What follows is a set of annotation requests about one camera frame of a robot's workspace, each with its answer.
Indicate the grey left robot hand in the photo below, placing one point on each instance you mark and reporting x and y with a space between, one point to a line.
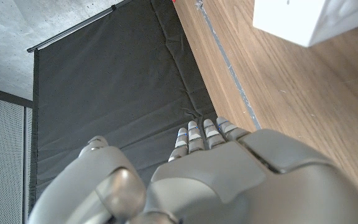
228 186

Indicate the black backdrop stand pole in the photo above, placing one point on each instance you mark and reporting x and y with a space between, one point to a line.
73 28

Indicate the black fabric backdrop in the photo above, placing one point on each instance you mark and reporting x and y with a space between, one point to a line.
113 87

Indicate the white cube block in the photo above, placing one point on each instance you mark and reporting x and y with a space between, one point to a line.
284 18

